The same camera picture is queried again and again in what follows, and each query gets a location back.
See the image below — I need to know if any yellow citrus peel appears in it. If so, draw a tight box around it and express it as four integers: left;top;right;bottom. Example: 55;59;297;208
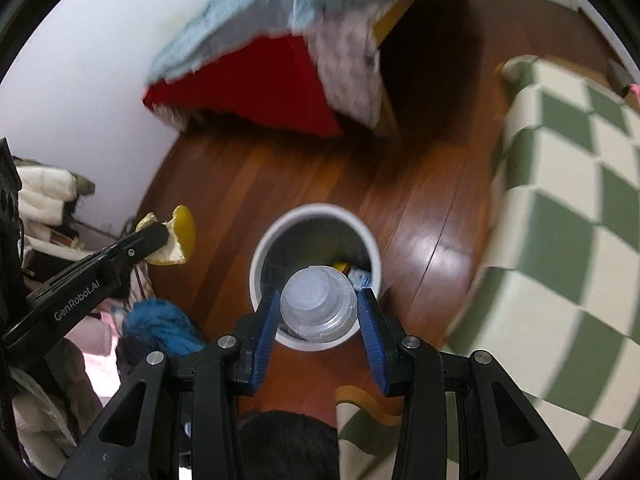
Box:
135;204;197;266

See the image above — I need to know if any wooden bed frame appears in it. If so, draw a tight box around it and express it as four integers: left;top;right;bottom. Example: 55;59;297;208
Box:
372;0;417;137

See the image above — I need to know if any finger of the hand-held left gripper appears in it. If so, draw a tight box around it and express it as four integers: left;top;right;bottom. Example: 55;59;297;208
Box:
97;222;170;276

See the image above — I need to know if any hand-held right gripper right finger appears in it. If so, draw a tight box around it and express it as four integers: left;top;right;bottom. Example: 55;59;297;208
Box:
356;287;582;480

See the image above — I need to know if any pile of white clothes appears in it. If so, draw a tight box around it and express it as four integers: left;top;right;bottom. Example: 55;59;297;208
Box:
12;156;96;252

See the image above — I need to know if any diamond pattern bed sheet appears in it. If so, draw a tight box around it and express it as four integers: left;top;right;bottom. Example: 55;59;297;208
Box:
304;1;387;129

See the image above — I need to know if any beige cloth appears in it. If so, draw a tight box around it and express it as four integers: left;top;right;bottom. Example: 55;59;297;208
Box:
9;340;103;477

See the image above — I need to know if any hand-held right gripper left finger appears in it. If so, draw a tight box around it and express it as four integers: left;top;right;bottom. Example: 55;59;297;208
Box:
65;290;282;480

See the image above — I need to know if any person's dark trouser leg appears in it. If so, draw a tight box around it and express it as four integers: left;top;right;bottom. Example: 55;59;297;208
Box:
238;409;341;480

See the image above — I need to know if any white trash bin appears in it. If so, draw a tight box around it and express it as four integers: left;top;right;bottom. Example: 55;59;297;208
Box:
248;202;384;351

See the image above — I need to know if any light blue duvet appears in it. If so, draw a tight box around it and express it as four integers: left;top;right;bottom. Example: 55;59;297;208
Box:
149;0;467;84

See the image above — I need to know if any blue cloth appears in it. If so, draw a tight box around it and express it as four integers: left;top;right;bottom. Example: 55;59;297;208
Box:
122;298;206;357

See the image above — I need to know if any pink cloth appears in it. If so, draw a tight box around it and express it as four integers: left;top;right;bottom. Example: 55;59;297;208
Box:
64;309;130;397

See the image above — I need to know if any red blanket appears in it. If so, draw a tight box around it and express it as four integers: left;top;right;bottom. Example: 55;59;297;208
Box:
142;34;346;139

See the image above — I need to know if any green white checkered table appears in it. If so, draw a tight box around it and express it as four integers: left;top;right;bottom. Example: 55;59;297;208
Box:
439;54;640;480

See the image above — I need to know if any clear plastic cup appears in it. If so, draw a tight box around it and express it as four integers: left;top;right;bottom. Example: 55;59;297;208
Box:
279;264;360;340

